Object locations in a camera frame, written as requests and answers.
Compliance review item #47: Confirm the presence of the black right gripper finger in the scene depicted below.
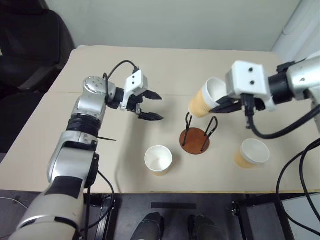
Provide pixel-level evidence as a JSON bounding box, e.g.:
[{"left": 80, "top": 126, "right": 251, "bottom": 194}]
[
  {"left": 214, "top": 95, "right": 234, "bottom": 106},
  {"left": 209, "top": 101, "right": 243, "bottom": 115}
]

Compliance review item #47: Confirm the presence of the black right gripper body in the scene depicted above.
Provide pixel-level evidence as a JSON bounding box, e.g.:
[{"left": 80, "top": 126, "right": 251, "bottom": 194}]
[{"left": 239, "top": 93, "right": 267, "bottom": 113}]

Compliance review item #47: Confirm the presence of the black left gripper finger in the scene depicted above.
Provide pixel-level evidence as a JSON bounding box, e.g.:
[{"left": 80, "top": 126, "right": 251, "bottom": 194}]
[
  {"left": 136, "top": 111, "right": 165, "bottom": 122},
  {"left": 143, "top": 89, "right": 163, "bottom": 101}
]

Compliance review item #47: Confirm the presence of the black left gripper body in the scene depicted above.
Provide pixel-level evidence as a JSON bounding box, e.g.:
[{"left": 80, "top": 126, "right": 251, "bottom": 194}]
[{"left": 126, "top": 92, "right": 149, "bottom": 116}]

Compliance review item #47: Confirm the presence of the brown paper cup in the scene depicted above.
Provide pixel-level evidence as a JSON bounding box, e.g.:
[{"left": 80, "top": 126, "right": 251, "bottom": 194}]
[
  {"left": 233, "top": 138, "right": 271, "bottom": 170},
  {"left": 187, "top": 77, "right": 228, "bottom": 119},
  {"left": 144, "top": 145, "right": 174, "bottom": 177}
]

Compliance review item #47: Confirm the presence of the black zip tie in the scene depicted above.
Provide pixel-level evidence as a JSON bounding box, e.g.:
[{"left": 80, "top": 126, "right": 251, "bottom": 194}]
[{"left": 95, "top": 135, "right": 118, "bottom": 142}]

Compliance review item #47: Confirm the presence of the white ribbed panel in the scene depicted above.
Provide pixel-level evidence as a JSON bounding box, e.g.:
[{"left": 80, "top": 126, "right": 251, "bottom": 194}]
[{"left": 270, "top": 0, "right": 320, "bottom": 64}]

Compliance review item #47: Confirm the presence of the black tape strip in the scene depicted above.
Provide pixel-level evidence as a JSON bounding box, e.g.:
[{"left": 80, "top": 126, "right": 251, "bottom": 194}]
[{"left": 150, "top": 202, "right": 198, "bottom": 211}]

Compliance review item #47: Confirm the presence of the black metal table leg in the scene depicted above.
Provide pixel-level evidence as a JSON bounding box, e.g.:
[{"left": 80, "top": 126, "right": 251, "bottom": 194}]
[
  {"left": 230, "top": 193, "right": 295, "bottom": 240},
  {"left": 83, "top": 193, "right": 121, "bottom": 240}
]

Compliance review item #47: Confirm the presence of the black office chair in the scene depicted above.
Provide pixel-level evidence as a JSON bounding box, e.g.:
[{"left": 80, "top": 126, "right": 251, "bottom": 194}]
[{"left": 0, "top": 0, "right": 76, "bottom": 154}]

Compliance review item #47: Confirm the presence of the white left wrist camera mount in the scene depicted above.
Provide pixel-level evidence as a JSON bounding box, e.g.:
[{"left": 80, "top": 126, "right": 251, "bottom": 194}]
[{"left": 119, "top": 69, "right": 149, "bottom": 111}]

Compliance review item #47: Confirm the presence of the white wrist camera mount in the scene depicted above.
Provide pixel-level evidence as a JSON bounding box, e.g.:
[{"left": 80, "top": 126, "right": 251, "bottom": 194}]
[
  {"left": 119, "top": 69, "right": 149, "bottom": 111},
  {"left": 225, "top": 60, "right": 277, "bottom": 112}
]

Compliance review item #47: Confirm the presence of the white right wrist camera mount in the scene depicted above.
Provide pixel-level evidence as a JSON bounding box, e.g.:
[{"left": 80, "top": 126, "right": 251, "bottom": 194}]
[{"left": 225, "top": 60, "right": 277, "bottom": 112}]

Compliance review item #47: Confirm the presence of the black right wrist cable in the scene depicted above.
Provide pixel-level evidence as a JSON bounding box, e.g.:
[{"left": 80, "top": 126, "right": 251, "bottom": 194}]
[{"left": 242, "top": 92, "right": 320, "bottom": 140}]

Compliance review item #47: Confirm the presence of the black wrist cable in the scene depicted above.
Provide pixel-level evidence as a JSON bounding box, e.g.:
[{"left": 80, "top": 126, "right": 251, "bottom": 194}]
[
  {"left": 102, "top": 59, "right": 140, "bottom": 104},
  {"left": 242, "top": 92, "right": 320, "bottom": 140}
]

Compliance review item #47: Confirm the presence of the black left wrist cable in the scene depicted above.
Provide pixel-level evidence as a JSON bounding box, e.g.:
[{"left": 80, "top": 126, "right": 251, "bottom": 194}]
[{"left": 102, "top": 59, "right": 140, "bottom": 104}]

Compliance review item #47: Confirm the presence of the wire cup holder wooden base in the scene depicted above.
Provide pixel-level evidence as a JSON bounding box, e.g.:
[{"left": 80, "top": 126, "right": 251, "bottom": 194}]
[{"left": 179, "top": 111, "right": 219, "bottom": 155}]

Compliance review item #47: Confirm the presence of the black hanging cable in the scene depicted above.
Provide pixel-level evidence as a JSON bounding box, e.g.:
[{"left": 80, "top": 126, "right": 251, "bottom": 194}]
[
  {"left": 300, "top": 143, "right": 320, "bottom": 217},
  {"left": 275, "top": 137, "right": 320, "bottom": 240}
]

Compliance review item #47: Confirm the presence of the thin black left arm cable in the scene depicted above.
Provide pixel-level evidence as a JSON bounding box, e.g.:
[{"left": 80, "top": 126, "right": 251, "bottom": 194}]
[{"left": 83, "top": 152, "right": 116, "bottom": 240}]

